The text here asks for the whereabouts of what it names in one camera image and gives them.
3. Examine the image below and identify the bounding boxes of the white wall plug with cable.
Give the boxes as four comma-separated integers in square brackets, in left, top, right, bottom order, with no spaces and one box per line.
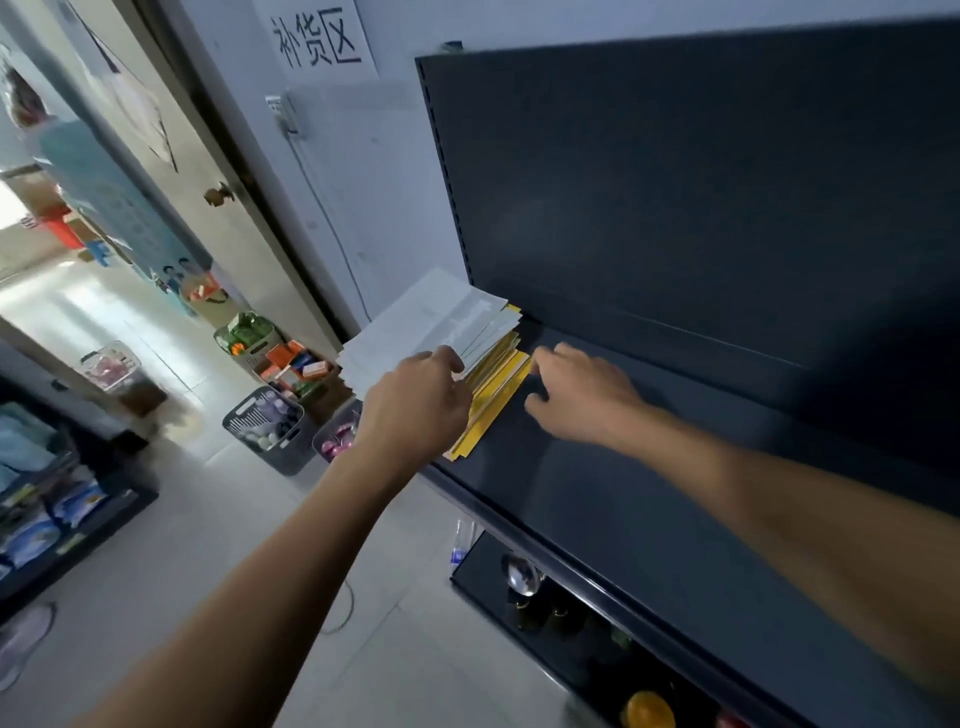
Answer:
[264,91,376,325]

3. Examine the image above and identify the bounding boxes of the metal ladle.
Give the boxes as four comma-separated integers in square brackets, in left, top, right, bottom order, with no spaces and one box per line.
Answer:
[501,551,546,600]

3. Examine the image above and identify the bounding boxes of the black shelf with blue packets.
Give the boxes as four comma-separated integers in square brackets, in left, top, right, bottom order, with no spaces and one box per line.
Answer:
[0,378,160,624]

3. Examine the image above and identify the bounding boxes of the person's right hand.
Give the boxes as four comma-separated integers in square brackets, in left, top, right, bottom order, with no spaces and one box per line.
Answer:
[523,342,652,449]

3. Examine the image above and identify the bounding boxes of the person's left hand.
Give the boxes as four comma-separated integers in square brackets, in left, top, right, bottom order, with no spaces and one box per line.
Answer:
[352,345,474,477]

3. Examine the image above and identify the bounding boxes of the grey slotted plastic basket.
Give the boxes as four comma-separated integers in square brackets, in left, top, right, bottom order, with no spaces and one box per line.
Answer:
[222,385,316,477]

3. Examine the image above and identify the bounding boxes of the clear plastic bottle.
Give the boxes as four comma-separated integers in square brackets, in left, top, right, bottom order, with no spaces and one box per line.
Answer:
[450,517,480,568]

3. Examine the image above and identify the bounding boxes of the person's left forearm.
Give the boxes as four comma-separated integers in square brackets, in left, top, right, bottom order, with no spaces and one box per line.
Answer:
[71,442,432,728]

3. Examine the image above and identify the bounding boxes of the grey basket with pink items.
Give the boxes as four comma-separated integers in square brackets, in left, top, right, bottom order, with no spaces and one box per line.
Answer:
[312,399,364,465]

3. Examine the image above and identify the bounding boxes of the clear basket with pink items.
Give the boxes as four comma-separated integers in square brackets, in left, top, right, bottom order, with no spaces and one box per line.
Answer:
[77,340,144,393]

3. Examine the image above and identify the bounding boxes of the white paper wall sign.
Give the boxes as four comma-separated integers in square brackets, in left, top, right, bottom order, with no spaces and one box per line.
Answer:
[251,0,380,80]

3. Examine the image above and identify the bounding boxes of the light blue door poster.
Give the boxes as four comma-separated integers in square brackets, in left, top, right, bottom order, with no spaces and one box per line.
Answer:
[33,120,215,297]

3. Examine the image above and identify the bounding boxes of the orange round item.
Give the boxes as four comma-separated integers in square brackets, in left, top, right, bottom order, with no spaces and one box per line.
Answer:
[621,690,678,728]

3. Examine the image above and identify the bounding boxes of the beige door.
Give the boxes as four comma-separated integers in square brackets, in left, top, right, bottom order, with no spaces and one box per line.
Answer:
[45,0,342,354]

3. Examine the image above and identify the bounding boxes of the white basket with green items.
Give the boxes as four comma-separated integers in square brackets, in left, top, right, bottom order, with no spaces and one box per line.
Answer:
[213,310,285,370]

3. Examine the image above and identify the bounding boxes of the stack of yellow white packets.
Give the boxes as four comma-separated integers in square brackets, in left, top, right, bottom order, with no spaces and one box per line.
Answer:
[336,267,535,462]

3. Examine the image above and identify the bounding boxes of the dark grey shelf unit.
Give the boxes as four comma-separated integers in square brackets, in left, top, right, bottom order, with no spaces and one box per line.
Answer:
[414,16,960,728]

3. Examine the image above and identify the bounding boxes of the person's right forearm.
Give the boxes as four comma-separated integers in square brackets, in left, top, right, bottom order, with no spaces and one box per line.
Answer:
[633,405,960,695]

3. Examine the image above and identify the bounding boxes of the cardboard box with orange packets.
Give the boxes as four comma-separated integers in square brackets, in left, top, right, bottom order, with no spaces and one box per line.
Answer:
[253,339,354,421]

